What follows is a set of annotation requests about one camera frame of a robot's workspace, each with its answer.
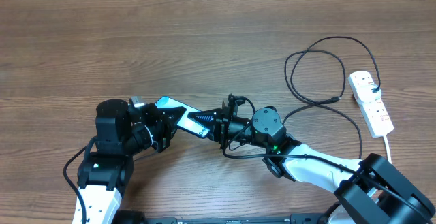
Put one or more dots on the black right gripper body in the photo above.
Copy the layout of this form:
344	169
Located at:
227	126

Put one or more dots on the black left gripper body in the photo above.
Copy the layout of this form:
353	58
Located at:
159	126

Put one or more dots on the blue Galaxy smartphone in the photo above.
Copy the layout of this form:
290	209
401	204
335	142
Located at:
185	123

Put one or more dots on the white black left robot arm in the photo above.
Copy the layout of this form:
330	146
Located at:
124	129

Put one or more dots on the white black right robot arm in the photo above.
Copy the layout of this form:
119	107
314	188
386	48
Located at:
370	190

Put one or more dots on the white charger plug adapter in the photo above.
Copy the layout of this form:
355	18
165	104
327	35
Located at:
367	93

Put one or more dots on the white power extension strip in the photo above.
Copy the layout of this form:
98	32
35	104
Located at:
375	113

